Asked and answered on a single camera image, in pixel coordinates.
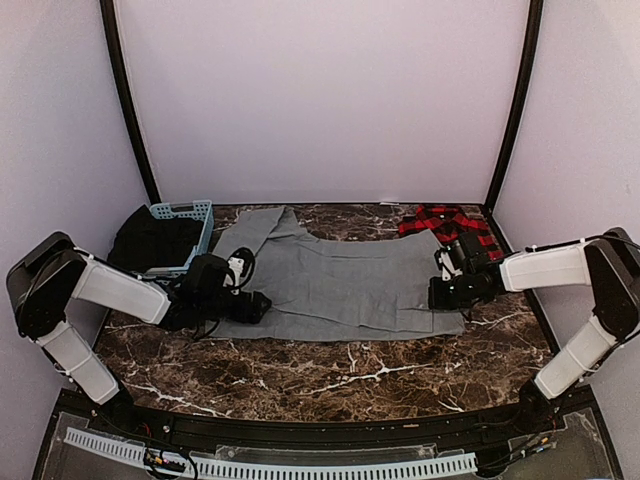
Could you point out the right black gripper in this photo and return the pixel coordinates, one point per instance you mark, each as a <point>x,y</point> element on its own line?
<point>436,299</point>

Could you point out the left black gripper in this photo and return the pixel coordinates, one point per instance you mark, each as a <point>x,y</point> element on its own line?
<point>251,314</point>

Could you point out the red black plaid shirt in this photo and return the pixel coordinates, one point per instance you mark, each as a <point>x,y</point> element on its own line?
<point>447,223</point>

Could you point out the light blue plastic basket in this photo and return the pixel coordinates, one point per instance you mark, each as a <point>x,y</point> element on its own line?
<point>185,230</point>

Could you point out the grey long sleeve shirt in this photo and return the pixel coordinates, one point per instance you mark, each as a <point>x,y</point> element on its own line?
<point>324,290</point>

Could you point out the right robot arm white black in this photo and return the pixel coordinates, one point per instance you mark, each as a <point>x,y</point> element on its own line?
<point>603,270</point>

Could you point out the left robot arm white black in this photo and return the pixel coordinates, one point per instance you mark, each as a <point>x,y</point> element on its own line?
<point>57,274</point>

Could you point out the black garment in basket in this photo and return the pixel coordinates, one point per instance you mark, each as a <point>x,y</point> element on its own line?
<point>134,245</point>

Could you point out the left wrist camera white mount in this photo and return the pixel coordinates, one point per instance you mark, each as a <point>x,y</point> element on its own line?
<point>210,274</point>

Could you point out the black curved front rail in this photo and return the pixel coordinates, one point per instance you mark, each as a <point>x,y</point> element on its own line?
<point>472,429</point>

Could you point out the white slotted cable duct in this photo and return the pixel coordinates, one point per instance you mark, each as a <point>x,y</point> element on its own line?
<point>260,463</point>

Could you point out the black right corner post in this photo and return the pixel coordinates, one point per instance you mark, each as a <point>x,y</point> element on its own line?
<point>521,88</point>

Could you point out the black corner post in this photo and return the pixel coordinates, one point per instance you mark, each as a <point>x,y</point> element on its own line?
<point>121,81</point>
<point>521,88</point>

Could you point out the black left corner post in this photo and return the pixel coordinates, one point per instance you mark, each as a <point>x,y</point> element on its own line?
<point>121,81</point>

